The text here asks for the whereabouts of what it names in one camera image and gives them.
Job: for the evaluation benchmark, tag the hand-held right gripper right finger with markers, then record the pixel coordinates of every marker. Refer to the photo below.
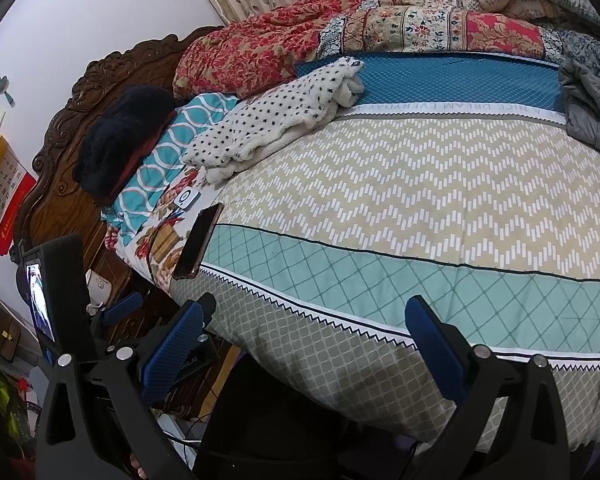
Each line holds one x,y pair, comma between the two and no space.
430,340

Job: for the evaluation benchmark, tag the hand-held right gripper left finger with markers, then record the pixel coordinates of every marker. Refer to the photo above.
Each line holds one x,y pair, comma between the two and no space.
175,345

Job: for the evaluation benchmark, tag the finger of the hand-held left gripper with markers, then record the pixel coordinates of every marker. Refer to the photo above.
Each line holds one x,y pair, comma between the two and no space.
122,307

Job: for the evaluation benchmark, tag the white black-spotted fleece garment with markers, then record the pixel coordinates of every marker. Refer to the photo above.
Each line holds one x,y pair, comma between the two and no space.
280,105

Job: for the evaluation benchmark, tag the white mug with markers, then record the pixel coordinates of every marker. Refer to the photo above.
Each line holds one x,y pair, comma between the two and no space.
100,290

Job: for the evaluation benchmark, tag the wooden nightstand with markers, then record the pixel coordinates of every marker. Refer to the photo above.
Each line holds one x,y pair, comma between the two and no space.
152,310

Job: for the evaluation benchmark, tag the black printed box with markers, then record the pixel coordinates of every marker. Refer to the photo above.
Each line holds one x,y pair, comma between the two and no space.
205,352

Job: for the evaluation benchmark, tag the floral print bed sheet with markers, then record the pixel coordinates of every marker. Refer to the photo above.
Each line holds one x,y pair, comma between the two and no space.
160,240

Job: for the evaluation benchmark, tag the brown leather bag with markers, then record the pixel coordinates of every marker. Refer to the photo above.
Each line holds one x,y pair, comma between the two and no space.
2,332

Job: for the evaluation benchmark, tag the carved wooden headboard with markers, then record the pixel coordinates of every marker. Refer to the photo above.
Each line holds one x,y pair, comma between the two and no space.
60,200

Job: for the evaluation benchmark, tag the black smartphone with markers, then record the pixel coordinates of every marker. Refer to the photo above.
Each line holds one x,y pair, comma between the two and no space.
197,240

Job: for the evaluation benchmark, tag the large black object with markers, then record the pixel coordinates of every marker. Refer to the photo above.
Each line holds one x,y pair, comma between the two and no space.
270,425

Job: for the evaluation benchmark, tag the small white device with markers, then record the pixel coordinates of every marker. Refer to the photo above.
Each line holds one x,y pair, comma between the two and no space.
185,197

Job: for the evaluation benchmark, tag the chevron patterned bedspread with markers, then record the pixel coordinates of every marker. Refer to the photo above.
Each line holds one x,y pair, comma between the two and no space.
405,185

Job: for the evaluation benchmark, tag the dark navy fleece cloth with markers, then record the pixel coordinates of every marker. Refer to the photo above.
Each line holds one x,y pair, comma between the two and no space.
120,135

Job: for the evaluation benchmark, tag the teal lattice pillow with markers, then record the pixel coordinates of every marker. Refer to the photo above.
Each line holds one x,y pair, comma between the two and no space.
180,125

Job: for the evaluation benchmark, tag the grey padded jacket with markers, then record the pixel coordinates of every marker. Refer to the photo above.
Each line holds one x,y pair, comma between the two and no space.
590,110

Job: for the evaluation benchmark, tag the red floral patchwork quilt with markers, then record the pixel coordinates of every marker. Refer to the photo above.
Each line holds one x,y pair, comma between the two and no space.
250,45

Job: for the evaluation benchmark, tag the green wall hook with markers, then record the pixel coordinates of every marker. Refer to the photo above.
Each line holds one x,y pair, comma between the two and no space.
1,85

